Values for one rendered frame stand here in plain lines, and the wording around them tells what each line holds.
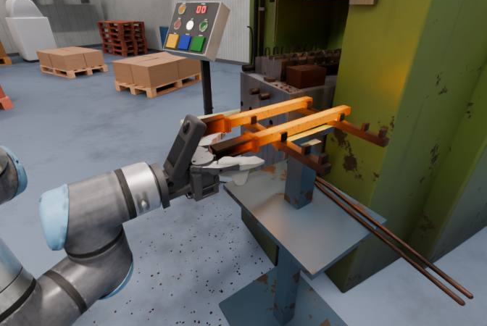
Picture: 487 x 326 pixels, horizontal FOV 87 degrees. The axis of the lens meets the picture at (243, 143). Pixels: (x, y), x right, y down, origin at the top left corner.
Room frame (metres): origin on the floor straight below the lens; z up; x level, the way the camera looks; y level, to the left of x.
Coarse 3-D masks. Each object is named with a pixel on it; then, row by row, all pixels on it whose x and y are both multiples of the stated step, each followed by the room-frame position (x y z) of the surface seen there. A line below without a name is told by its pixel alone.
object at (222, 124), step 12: (264, 108) 0.69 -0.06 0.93; (276, 108) 0.70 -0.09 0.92; (288, 108) 0.72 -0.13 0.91; (204, 120) 0.58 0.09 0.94; (216, 120) 0.58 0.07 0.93; (228, 120) 0.59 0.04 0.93; (240, 120) 0.62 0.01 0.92; (204, 132) 0.57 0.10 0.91; (216, 132) 0.59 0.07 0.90; (228, 132) 0.59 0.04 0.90
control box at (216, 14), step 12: (192, 12) 1.54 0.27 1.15; (204, 12) 1.48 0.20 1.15; (216, 12) 1.43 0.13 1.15; (228, 12) 1.49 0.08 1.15; (180, 24) 1.55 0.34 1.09; (216, 24) 1.42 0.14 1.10; (168, 36) 1.56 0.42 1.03; (180, 36) 1.51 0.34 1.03; (192, 36) 1.45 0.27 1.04; (204, 36) 1.40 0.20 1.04; (216, 36) 1.41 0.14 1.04; (168, 48) 1.52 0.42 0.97; (204, 48) 1.37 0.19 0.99; (216, 48) 1.41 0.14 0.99
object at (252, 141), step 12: (336, 108) 0.69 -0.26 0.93; (348, 108) 0.69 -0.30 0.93; (300, 120) 0.60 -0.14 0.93; (312, 120) 0.61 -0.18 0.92; (324, 120) 0.63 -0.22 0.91; (264, 132) 0.54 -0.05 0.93; (276, 132) 0.54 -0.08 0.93; (288, 132) 0.56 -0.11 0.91; (216, 144) 0.47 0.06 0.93; (228, 144) 0.47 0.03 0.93; (240, 144) 0.48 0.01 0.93; (252, 144) 0.50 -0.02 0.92; (264, 144) 0.51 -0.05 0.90; (216, 156) 0.45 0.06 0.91
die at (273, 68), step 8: (264, 56) 1.16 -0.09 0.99; (296, 56) 1.11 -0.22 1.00; (304, 56) 1.13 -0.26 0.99; (312, 56) 1.14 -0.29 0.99; (320, 56) 1.14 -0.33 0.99; (328, 56) 1.14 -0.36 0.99; (336, 56) 1.15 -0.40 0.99; (256, 64) 1.19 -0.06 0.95; (264, 64) 1.13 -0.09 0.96; (272, 64) 1.07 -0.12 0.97; (280, 64) 1.02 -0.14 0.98; (304, 64) 1.07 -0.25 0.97; (264, 72) 1.13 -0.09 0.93; (272, 72) 1.07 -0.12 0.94; (280, 72) 1.02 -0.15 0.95; (328, 72) 1.14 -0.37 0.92; (336, 72) 1.16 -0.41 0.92; (280, 80) 1.02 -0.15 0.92
